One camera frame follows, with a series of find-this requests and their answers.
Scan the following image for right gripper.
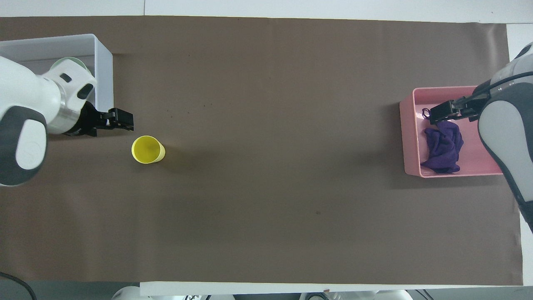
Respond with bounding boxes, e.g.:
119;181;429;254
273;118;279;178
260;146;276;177
456;94;486;122

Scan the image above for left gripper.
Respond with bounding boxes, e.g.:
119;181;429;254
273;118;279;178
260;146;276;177
65;102;110;138

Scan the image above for white plastic box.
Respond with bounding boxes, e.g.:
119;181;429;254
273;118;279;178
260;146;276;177
0;34;114;114

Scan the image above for pink plastic box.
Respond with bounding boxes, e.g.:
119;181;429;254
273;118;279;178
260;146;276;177
399;86;507;179

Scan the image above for purple cloth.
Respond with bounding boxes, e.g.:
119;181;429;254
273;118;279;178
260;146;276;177
420;108;465;175

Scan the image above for light green cup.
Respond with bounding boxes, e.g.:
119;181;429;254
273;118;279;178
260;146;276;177
50;57;90;77

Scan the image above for yellow plastic cup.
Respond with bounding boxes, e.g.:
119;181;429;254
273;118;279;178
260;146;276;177
132;135;166;165

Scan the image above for black cable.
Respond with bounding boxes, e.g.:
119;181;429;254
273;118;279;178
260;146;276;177
479;71;533;95
0;272;39;300

